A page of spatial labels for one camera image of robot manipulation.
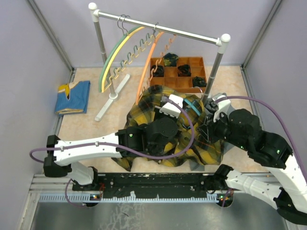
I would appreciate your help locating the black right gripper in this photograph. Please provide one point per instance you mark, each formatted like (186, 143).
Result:
(207, 128)

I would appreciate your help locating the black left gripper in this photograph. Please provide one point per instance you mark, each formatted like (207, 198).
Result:
(158, 114)

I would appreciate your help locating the yellow plaid shirt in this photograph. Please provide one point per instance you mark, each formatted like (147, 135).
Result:
(143, 113)

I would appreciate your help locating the blue hanger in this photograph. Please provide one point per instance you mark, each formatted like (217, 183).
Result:
(191, 105)

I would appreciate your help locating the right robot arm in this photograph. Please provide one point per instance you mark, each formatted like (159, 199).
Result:
(242, 129)

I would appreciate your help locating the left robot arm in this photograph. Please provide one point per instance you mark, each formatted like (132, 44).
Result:
(64, 157)

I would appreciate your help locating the grey shirt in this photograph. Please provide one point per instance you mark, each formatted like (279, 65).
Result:
(203, 154)

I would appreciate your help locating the orange hanger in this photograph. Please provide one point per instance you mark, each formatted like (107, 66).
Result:
(147, 75)

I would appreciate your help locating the yellow hanger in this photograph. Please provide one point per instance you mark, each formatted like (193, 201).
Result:
(121, 55)

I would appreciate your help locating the green hanger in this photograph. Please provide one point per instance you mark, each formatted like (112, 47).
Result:
(105, 78)

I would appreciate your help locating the dark rolled sock right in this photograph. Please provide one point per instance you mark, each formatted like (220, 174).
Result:
(199, 82)

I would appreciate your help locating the dark rolled sock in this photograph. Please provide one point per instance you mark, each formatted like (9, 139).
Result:
(184, 70)
(157, 71)
(199, 82)

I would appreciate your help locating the dark rolled sock left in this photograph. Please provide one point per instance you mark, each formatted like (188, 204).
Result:
(157, 71)

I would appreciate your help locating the wooden compartment tray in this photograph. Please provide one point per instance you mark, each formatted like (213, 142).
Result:
(180, 84)

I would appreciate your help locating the dark rolled sock middle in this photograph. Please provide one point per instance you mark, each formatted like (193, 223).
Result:
(184, 70)

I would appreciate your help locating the camouflage rolled sock top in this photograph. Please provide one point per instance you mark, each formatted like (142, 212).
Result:
(170, 60)

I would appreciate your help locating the white metal clothes rack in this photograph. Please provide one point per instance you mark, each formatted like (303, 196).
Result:
(221, 42)

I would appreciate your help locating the blue folded cloth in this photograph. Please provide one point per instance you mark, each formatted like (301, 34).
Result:
(72, 98)

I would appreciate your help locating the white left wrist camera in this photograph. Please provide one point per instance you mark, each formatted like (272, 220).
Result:
(172, 102)

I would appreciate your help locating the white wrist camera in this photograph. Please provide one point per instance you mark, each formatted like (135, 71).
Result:
(218, 104)
(172, 102)

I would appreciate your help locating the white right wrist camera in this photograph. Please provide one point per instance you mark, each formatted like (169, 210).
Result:
(218, 104)

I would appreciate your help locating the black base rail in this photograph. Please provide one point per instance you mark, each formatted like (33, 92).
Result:
(153, 185)

